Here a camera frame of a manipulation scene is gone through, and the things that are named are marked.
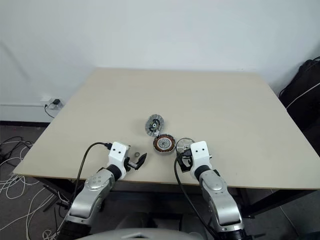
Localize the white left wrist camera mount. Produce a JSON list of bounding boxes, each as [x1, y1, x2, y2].
[[109, 141, 131, 174]]

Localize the silver spoked motor rotor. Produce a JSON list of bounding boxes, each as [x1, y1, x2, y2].
[[176, 137, 195, 154]]

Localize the white wall socket box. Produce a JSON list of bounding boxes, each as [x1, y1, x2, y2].
[[40, 95, 63, 110]]

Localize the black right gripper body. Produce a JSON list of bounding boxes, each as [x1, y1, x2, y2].
[[184, 149, 195, 170]]

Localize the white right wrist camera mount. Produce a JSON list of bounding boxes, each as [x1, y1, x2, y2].
[[189, 140, 213, 173]]

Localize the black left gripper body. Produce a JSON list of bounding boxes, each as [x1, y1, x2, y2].
[[124, 156, 140, 172]]

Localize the black floor cable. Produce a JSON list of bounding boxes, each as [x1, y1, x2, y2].
[[0, 136, 35, 167]]

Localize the grey rounded robot torso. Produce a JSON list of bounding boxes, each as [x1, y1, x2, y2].
[[88, 212, 222, 240]]

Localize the grey motor housing copper windings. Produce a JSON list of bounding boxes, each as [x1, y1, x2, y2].
[[151, 134, 177, 156]]

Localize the silver round motor cover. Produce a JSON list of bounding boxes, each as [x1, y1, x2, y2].
[[144, 113, 165, 137]]

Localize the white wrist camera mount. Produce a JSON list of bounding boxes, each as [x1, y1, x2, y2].
[[189, 140, 213, 173], [109, 141, 131, 174]]

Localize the white floor cable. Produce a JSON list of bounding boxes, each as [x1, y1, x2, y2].
[[0, 142, 73, 240]]

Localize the black bag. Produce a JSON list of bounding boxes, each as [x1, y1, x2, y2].
[[278, 56, 320, 141]]

